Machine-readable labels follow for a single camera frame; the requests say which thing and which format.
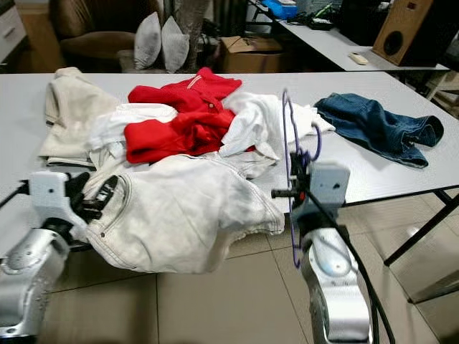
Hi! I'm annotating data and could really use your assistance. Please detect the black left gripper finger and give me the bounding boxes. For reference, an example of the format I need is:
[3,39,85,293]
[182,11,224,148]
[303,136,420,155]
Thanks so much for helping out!
[96,176,120,214]

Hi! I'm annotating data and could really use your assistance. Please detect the purple clothes hanger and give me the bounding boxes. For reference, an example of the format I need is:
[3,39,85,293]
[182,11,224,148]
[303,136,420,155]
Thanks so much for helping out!
[280,89,324,270]

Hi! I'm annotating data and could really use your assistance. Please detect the white shirt green label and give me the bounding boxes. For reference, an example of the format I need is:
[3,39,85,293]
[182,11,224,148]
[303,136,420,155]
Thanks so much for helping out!
[218,91,336,180]

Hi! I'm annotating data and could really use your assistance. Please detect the white crumpled garment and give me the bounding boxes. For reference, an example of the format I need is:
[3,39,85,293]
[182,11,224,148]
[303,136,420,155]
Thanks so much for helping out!
[86,103,178,194]

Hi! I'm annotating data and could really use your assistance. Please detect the blue denim shorts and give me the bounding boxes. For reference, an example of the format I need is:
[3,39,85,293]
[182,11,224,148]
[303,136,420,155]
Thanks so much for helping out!
[313,92,445,170]

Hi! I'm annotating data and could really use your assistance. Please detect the beige garment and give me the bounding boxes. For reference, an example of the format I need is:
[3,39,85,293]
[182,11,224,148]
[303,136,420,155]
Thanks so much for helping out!
[39,67,120,163]

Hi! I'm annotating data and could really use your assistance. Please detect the red sweater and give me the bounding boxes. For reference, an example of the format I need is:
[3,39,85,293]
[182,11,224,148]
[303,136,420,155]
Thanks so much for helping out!
[123,67,243,165]

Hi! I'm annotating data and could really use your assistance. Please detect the open brown cardboard box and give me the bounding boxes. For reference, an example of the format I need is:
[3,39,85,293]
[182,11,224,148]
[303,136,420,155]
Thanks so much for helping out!
[218,35,285,75]

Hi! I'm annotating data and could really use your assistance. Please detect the white remote control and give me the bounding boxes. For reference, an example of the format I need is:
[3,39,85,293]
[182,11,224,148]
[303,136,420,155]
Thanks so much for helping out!
[349,51,371,66]

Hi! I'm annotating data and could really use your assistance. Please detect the black table leg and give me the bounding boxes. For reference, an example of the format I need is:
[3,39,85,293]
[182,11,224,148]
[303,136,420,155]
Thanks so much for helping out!
[384,186,459,267]

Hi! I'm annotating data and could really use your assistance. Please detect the grey desk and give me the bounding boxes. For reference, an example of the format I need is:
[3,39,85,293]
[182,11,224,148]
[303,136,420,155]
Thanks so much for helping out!
[247,0,450,73]

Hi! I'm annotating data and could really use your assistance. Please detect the black device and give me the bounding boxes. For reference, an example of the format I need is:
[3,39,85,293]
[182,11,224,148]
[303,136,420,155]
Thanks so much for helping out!
[307,14,335,30]

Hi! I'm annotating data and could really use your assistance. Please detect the blue box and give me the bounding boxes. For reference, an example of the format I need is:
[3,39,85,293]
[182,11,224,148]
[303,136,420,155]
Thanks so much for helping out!
[261,0,299,19]

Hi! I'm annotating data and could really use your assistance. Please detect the grey pillow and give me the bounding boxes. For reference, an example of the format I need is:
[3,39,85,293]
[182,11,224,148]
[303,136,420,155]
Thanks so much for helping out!
[133,11,163,71]
[159,16,190,75]

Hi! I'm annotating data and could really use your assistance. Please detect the brown armchair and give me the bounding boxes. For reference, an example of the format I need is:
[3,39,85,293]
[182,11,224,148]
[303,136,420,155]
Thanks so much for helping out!
[49,0,163,73]

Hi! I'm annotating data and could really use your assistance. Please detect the wooden speaker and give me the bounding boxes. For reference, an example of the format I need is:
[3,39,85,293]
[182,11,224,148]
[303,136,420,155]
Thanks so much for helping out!
[372,0,447,67]

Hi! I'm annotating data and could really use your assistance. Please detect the white drawer unit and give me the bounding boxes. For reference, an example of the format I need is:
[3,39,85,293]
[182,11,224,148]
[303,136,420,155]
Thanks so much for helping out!
[0,3,28,63]

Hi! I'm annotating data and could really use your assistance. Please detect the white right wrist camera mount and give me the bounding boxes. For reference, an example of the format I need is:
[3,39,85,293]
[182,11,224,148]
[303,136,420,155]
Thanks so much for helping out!
[307,161,351,231]

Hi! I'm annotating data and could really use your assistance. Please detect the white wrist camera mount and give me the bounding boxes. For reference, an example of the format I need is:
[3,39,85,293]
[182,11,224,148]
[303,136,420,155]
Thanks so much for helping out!
[307,161,351,231]
[29,170,77,224]

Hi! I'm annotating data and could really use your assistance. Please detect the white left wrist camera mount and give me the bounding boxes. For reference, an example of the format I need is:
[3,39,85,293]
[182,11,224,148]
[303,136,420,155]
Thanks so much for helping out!
[29,170,77,224]

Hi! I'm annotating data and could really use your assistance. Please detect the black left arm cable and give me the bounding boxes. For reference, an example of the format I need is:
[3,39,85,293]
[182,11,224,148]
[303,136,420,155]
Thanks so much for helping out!
[0,181,32,210]

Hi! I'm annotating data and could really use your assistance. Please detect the grey scratching post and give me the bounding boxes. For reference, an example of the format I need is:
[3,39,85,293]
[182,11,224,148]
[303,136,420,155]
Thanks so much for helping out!
[171,0,210,52]

